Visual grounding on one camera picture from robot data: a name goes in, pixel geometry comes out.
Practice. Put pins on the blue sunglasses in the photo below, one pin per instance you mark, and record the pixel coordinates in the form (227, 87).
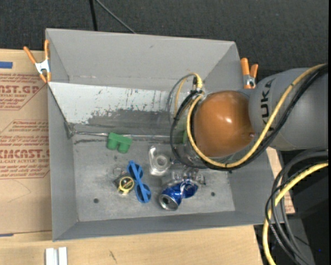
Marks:
(140, 188)

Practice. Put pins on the grey metal bin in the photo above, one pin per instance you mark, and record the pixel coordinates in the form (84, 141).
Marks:
(104, 175)

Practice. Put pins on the green toy block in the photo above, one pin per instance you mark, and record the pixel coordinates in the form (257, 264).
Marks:
(118, 142)

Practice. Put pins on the brown cardboard board, red print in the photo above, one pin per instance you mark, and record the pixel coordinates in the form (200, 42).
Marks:
(22, 197)

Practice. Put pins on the crushed blue drink can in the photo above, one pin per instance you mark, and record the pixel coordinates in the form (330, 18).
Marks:
(173, 193)

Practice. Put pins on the clear glass thing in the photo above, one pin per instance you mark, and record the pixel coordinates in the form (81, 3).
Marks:
(157, 168)

